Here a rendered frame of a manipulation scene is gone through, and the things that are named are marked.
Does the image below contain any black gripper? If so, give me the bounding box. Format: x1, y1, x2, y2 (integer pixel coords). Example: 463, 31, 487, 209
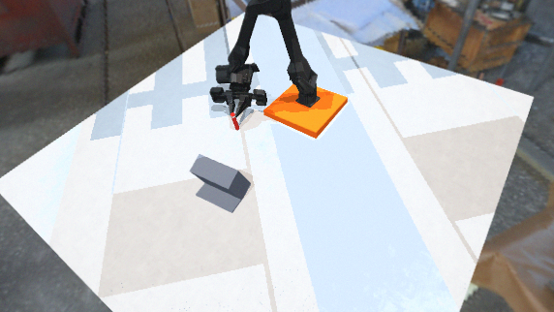
209, 85, 267, 118

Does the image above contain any blue-grey sloped panel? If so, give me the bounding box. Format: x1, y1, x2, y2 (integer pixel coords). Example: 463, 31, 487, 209
189, 154, 251, 213

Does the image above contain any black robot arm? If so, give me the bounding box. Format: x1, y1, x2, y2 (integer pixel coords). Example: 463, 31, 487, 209
215, 0, 321, 108

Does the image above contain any red peg with white band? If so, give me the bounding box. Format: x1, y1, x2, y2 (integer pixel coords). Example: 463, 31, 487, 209
231, 112, 239, 130

